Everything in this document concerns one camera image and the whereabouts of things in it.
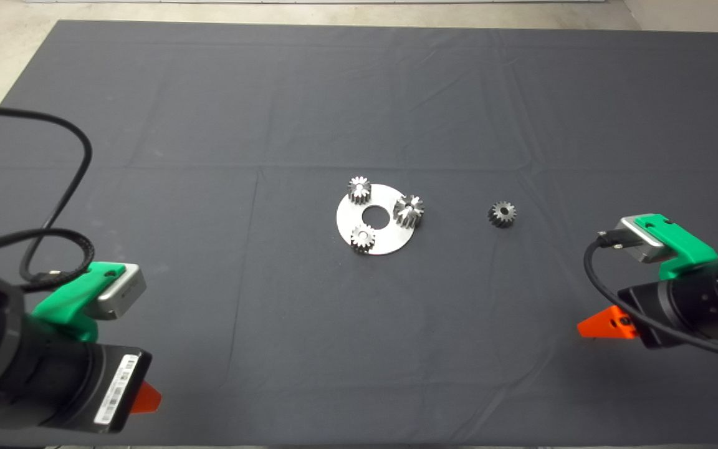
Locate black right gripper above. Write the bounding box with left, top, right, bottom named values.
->
left=577, top=282, right=671, bottom=350

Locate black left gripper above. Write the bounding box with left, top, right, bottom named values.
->
left=75, top=344, right=162, bottom=435

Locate small dark steel gear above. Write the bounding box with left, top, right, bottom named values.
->
left=488, top=201, right=517, bottom=229

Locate large steel gear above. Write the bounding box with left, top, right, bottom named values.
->
left=393, top=194, right=425, bottom=229

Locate small shiny steel gear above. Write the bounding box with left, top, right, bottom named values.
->
left=347, top=176, right=371, bottom=203
left=350, top=224, right=376, bottom=254

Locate dark grey table cloth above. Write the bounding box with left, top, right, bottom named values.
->
left=0, top=19, right=718, bottom=447

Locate round metal plate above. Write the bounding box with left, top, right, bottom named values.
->
left=336, top=184, right=419, bottom=256

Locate right thin black camera cable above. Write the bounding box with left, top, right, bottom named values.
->
left=583, top=229, right=718, bottom=364

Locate thin black camera cable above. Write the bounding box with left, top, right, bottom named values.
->
left=583, top=229, right=718, bottom=364
left=0, top=103, right=93, bottom=284

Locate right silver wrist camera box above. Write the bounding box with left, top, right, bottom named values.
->
left=615, top=215, right=668, bottom=264

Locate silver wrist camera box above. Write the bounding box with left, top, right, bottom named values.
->
left=94, top=263, right=146, bottom=321
left=615, top=215, right=668, bottom=264

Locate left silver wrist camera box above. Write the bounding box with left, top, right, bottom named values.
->
left=94, top=263, right=146, bottom=321

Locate right green camera mount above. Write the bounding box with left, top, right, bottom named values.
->
left=636, top=213, right=718, bottom=281

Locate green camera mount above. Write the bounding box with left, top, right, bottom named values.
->
left=31, top=262, right=127, bottom=342
left=636, top=213, right=718, bottom=281

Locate left green camera mount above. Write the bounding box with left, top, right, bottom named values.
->
left=31, top=262, right=127, bottom=342

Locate left braided black arm cable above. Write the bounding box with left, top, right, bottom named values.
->
left=0, top=228, right=95, bottom=294

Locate left thin black camera cable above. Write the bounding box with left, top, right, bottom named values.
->
left=0, top=103, right=93, bottom=284

